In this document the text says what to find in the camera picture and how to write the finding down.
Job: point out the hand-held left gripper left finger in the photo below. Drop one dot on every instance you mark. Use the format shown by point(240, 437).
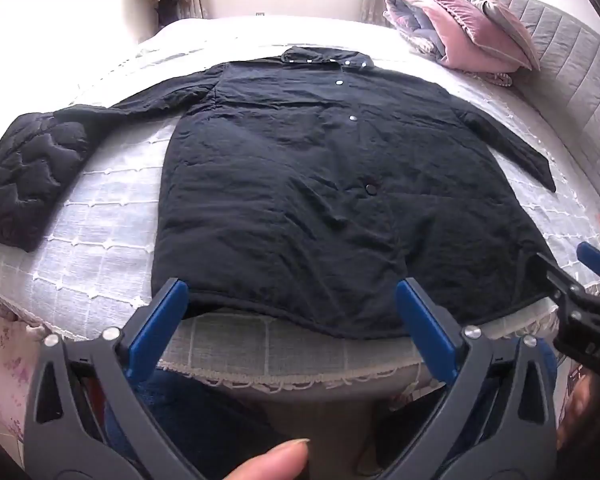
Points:
point(167, 312)

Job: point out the folded pink quilt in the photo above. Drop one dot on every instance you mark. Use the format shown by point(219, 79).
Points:
point(410, 25)

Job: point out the grey velvet pillow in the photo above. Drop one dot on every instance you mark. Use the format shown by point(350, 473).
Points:
point(500, 10)

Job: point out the person's left hand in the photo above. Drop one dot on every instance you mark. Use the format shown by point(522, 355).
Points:
point(272, 460)

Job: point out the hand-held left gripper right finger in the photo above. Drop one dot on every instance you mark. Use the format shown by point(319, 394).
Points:
point(422, 320)

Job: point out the patterned cloth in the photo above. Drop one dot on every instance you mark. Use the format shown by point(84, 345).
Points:
point(497, 79)

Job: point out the white grid bedspread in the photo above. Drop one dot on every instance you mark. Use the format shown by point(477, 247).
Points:
point(120, 210)

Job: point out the pink velvet pillow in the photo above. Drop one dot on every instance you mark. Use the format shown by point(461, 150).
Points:
point(475, 35)

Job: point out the grey upholstered bed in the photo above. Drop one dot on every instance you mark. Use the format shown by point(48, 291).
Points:
point(570, 60)

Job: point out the person's dark blue clothing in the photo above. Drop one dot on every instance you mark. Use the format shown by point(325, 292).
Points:
point(195, 425)

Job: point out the large black coat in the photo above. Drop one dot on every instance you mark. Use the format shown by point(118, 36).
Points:
point(290, 170)

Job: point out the pink floral bed skirt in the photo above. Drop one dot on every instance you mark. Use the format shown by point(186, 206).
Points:
point(5, 375)

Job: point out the black quilted jacket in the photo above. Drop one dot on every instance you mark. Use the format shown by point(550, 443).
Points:
point(25, 180)

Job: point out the person's right forearm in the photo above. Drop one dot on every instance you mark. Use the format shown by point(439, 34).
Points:
point(595, 425)

